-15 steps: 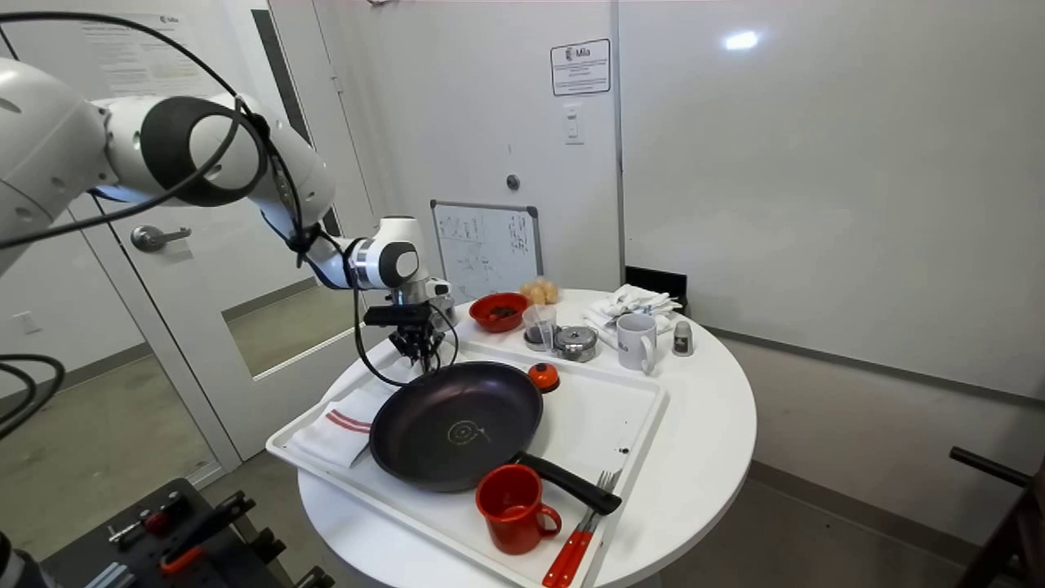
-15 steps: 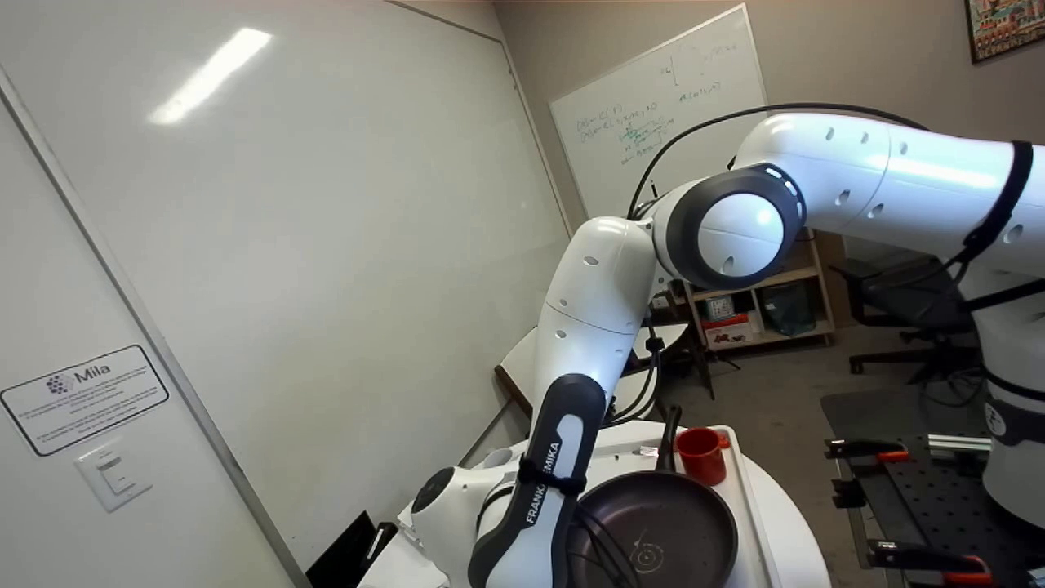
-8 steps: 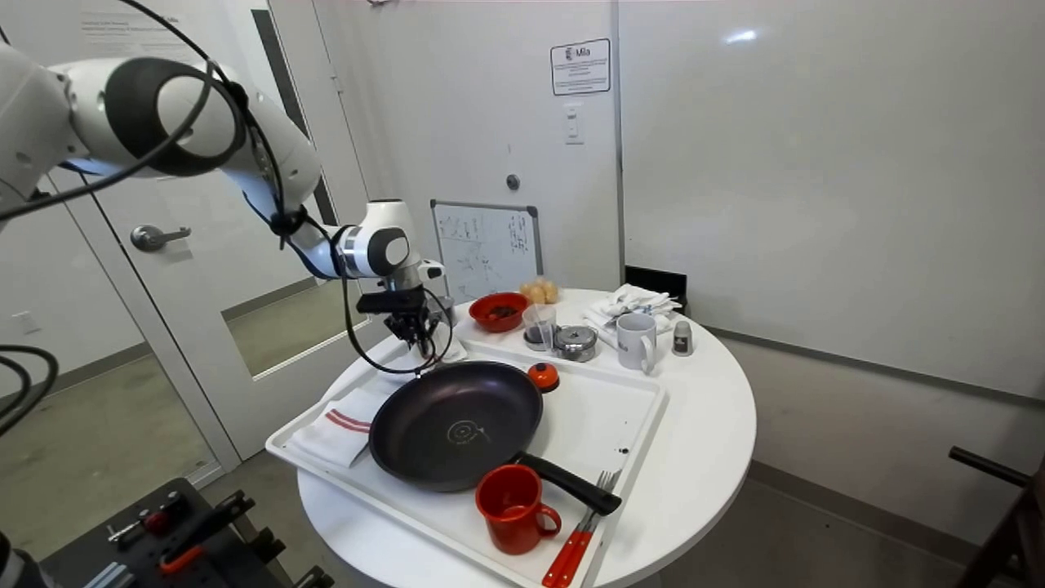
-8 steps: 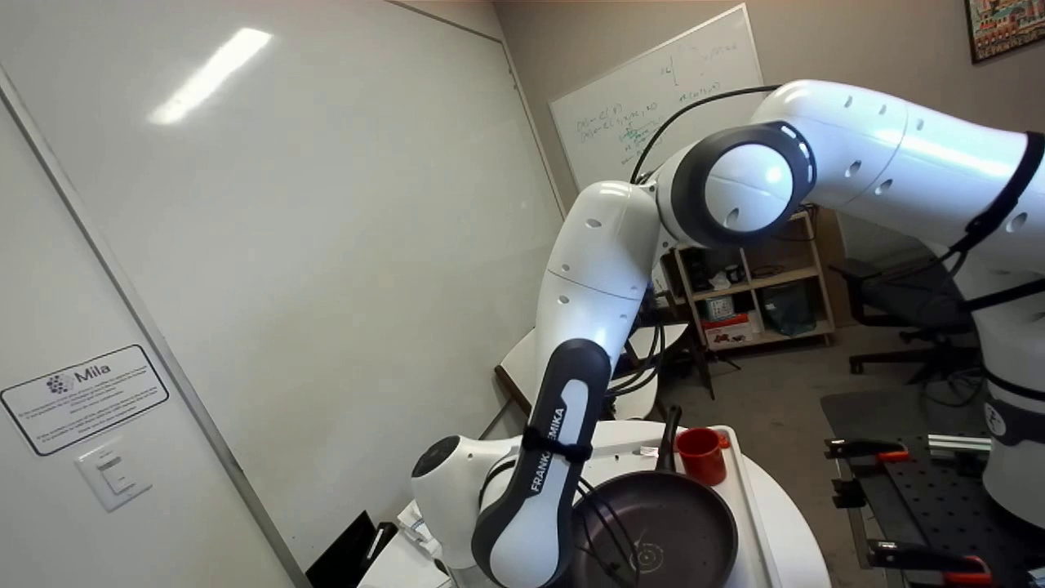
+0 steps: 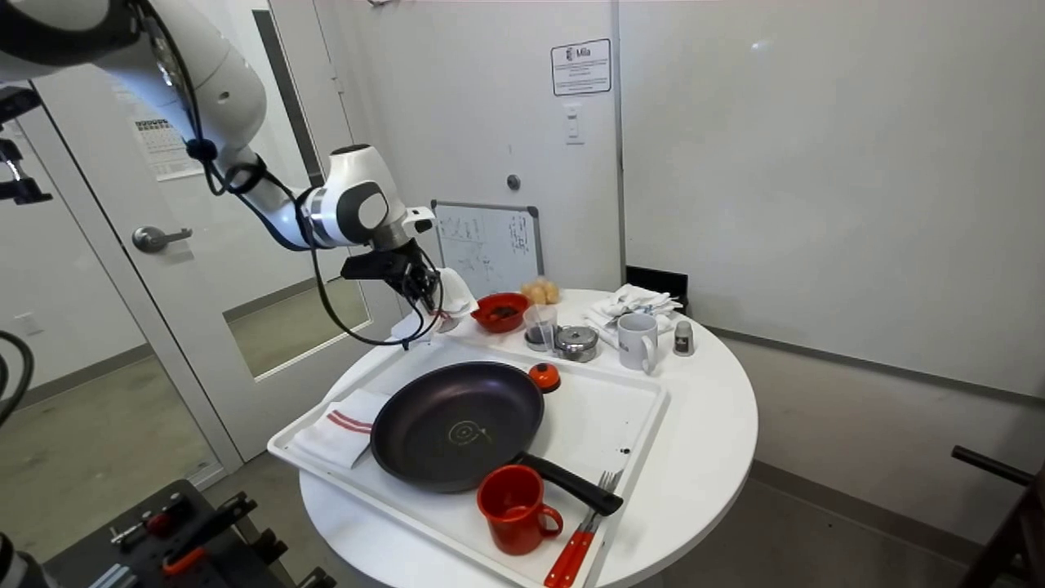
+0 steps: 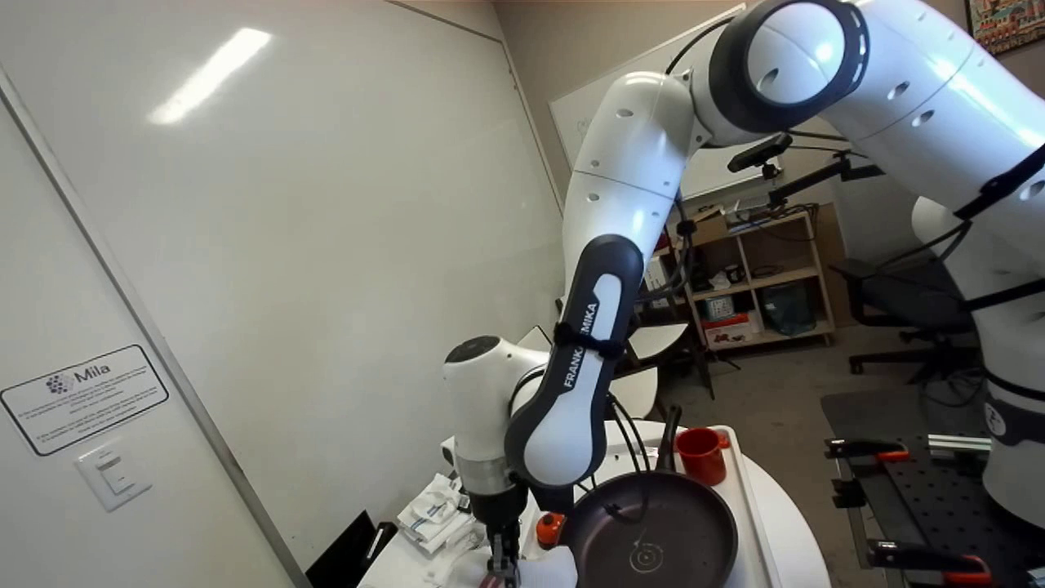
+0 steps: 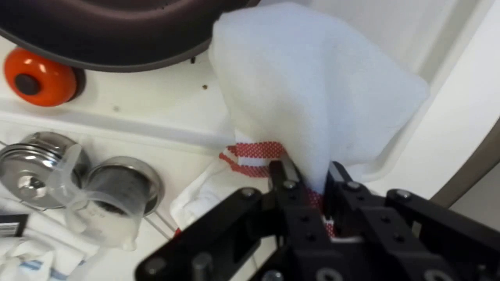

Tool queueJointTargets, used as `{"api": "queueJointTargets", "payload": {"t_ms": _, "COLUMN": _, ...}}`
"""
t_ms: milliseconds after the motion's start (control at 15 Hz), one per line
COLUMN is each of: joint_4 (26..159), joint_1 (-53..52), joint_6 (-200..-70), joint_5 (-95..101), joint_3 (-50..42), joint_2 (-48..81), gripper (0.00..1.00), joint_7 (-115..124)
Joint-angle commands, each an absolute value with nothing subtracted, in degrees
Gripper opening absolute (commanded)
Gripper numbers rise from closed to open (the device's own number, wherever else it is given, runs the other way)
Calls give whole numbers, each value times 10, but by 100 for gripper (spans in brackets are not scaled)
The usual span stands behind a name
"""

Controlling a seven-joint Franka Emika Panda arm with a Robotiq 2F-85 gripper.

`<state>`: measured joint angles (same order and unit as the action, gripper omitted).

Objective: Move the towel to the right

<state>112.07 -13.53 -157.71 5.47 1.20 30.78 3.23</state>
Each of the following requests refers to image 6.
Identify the black office chair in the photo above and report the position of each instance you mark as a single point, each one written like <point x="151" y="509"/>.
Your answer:
<point x="901" y="305"/>

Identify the silver metal bar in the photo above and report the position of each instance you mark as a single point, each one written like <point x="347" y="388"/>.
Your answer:
<point x="959" y="443"/>

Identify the small orange round object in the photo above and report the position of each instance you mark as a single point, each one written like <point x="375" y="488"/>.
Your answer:
<point x="550" y="529"/>

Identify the black tool bench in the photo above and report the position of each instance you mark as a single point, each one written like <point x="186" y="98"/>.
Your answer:
<point x="936" y="494"/>

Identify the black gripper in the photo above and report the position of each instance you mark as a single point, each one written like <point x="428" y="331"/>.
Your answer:
<point x="499" y="511"/>

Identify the red mug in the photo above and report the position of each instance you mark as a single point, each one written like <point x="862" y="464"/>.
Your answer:
<point x="701" y="455"/>

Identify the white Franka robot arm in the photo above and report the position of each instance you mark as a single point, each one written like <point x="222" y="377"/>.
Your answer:
<point x="621" y="165"/>

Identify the wooden shelf unit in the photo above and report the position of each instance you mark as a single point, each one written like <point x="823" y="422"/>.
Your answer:
<point x="763" y="278"/>

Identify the black frying pan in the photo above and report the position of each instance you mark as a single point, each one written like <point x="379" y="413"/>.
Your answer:
<point x="651" y="538"/>

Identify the white wall sign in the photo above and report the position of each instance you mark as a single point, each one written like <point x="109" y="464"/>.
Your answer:
<point x="83" y="399"/>

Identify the framed wall picture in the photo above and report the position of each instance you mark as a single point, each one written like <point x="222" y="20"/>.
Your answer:
<point x="1010" y="20"/>

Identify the white red-striped towel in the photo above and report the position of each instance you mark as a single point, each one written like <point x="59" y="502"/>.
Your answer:
<point x="469" y="570"/>

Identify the black camera boom stand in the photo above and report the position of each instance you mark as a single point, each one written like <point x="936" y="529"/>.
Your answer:
<point x="784" y="165"/>

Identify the white light switch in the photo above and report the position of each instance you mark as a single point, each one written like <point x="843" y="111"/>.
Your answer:
<point x="117" y="474"/>

